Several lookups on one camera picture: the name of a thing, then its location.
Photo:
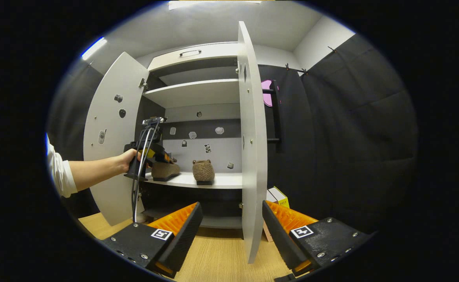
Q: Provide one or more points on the black backdrop cloth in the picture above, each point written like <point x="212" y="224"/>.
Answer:
<point x="351" y="137"/>

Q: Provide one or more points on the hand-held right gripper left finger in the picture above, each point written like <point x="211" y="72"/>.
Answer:
<point x="184" y="239"/>

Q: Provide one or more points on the white cabinet drawer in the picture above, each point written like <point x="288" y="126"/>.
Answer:
<point x="217" y="53"/>

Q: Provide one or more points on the large ceiling light panel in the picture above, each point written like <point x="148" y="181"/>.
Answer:
<point x="214" y="4"/>

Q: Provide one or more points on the brown shoe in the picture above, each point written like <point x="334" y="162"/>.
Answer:
<point x="165" y="170"/>
<point x="203" y="172"/>

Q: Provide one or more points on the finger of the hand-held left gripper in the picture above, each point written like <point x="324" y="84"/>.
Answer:
<point x="161" y="154"/>

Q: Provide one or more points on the white shoe cabinet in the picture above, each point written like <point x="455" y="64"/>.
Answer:
<point x="198" y="92"/>

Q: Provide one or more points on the white cabinet door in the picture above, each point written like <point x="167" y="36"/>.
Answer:
<point x="108" y="203"/>
<point x="253" y="176"/>

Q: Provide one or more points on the small ceiling light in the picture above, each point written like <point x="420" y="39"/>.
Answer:
<point x="94" y="48"/>

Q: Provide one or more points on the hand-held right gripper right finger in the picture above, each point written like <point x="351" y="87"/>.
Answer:
<point x="278" y="239"/>

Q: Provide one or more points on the yellow cardboard box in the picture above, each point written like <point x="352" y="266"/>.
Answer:
<point x="280" y="197"/>

